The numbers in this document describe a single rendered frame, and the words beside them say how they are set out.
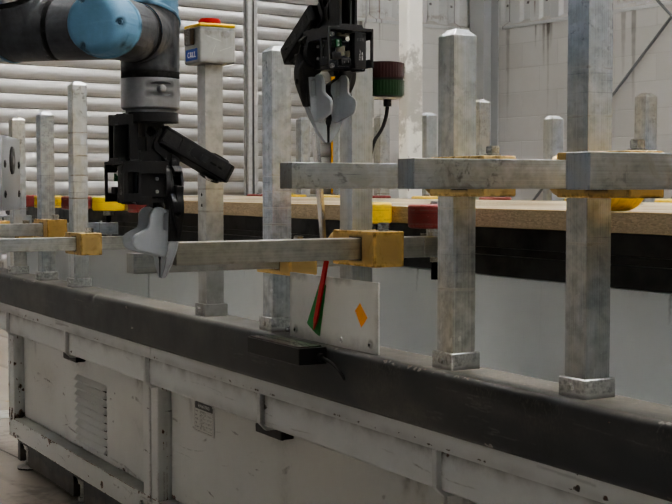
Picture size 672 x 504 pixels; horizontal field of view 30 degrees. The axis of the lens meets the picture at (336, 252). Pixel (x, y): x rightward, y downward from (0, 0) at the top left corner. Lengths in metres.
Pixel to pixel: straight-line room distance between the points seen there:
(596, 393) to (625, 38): 9.64
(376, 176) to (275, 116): 0.57
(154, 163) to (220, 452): 1.36
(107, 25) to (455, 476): 0.72
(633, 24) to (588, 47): 9.55
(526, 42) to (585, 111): 10.42
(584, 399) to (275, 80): 0.85
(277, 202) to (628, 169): 1.06
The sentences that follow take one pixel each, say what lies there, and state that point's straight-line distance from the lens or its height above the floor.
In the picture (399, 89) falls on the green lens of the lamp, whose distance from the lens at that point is 1.83.
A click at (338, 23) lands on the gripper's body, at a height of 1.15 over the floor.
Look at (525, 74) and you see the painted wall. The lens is 11.79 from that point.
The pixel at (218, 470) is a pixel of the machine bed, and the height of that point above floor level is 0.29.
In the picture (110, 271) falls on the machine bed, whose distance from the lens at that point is 3.36.
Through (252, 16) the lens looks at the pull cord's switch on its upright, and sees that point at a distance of 4.63.
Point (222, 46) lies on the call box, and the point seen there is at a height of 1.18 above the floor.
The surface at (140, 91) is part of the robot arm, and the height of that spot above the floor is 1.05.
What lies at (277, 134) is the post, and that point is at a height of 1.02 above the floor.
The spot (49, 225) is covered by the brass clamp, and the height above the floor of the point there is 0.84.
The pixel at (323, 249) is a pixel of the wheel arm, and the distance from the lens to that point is 1.73.
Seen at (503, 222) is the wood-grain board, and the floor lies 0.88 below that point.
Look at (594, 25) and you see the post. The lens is 1.40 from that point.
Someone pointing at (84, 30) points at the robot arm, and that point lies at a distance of 1.51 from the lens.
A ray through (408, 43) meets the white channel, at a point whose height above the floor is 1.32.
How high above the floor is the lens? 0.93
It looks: 3 degrees down
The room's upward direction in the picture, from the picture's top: straight up
